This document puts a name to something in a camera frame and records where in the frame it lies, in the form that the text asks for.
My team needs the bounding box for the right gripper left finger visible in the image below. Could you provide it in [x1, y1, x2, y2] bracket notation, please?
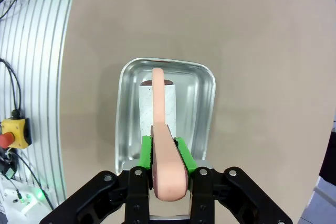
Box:
[39, 135, 154, 224]

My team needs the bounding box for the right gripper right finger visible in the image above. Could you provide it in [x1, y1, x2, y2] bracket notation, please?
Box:
[174, 136, 293, 224]

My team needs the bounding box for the pink lint roller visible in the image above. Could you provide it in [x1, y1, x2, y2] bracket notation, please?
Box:
[138, 68, 188, 201]

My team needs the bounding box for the rectangular metal tin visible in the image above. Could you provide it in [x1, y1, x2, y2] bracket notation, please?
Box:
[114, 57, 217, 176]

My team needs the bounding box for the yellow emergency stop button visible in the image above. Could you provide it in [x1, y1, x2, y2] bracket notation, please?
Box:
[0, 118, 33, 150]

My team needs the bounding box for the white slatted base panel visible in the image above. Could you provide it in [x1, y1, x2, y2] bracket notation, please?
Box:
[0, 0, 80, 212]

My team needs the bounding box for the black base cable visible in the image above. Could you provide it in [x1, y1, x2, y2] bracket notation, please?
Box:
[0, 152, 55, 210]

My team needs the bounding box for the white bracket with green light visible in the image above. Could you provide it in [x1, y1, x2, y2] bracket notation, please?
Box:
[3, 187, 44, 216]

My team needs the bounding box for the black emergency stop cable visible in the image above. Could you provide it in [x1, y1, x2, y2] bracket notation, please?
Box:
[0, 58, 22, 116]

